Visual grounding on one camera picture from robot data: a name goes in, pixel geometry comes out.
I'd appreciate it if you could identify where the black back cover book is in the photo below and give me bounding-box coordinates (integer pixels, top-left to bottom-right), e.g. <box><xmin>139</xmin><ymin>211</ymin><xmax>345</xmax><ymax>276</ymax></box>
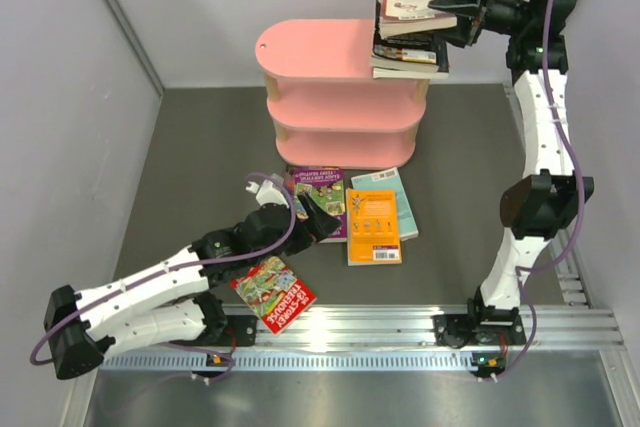
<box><xmin>370</xmin><ymin>32</ymin><xmax>439</xmax><ymax>72</ymax></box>

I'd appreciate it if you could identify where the orange cover book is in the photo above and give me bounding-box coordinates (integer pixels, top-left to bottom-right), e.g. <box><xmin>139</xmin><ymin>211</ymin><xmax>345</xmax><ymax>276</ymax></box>
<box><xmin>346</xmin><ymin>188</ymin><xmax>402</xmax><ymax>266</ymax></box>

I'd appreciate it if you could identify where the blue nineteen eighty-four book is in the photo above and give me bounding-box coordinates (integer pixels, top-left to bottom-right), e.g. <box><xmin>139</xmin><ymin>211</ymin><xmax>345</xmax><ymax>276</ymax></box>
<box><xmin>370</xmin><ymin>39</ymin><xmax>449</xmax><ymax>80</ymax></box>

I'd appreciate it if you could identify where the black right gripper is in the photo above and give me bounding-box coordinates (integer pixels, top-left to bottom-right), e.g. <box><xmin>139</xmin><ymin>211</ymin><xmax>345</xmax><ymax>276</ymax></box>
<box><xmin>422</xmin><ymin>0</ymin><xmax>535</xmax><ymax>49</ymax></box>

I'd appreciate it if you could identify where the purple 117-storey treehouse book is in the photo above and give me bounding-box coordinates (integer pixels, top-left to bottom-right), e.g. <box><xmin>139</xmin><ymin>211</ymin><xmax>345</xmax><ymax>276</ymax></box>
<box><xmin>288</xmin><ymin>167</ymin><xmax>347</xmax><ymax>243</ymax></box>

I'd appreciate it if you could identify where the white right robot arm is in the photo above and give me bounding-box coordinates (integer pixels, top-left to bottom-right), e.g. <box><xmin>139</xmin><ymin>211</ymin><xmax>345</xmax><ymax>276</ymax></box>
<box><xmin>429</xmin><ymin>0</ymin><xmax>595</xmax><ymax>349</ymax></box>

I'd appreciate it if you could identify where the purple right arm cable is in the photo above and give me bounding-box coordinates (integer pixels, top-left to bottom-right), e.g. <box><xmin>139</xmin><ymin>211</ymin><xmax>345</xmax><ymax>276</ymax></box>
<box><xmin>479</xmin><ymin>0</ymin><xmax>586</xmax><ymax>383</ymax></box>

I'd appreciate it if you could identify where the blue fantasy cover book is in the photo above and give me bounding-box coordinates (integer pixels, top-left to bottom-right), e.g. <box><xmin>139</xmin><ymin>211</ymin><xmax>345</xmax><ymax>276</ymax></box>
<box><xmin>284</xmin><ymin>165</ymin><xmax>305</xmax><ymax>197</ymax></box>

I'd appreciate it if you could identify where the red 13-storey treehouse book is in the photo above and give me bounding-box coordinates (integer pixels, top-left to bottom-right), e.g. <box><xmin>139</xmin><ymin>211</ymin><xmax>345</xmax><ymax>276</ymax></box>
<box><xmin>230</xmin><ymin>256</ymin><xmax>317</xmax><ymax>335</ymax></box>

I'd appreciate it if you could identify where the red cream pocket-watch book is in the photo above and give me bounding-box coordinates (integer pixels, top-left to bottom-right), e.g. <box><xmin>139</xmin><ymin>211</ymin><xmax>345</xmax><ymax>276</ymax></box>
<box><xmin>377</xmin><ymin>0</ymin><xmax>457</xmax><ymax>39</ymax></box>

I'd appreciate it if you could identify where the teal back cover book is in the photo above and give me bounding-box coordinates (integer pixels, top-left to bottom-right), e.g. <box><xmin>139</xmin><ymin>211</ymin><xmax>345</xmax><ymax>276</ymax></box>
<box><xmin>351</xmin><ymin>167</ymin><xmax>419</xmax><ymax>241</ymax></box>

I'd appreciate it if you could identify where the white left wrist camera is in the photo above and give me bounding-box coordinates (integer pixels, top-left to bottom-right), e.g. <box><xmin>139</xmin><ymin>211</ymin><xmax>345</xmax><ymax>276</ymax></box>
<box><xmin>245</xmin><ymin>180</ymin><xmax>290</xmax><ymax>207</ymax></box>

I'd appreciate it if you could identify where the pink three-tier shelf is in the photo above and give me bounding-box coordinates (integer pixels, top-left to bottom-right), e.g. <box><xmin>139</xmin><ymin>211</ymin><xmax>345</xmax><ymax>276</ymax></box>
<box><xmin>255</xmin><ymin>19</ymin><xmax>429</xmax><ymax>170</ymax></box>

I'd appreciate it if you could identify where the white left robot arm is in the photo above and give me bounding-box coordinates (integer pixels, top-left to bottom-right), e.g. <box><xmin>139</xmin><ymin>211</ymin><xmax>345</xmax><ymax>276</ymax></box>
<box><xmin>43</xmin><ymin>194</ymin><xmax>342</xmax><ymax>380</ymax></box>

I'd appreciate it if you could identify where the aluminium mounting rail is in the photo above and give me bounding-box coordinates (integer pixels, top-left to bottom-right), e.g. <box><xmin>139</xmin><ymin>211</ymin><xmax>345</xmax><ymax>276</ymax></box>
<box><xmin>99</xmin><ymin>302</ymin><xmax>626</xmax><ymax>373</ymax></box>

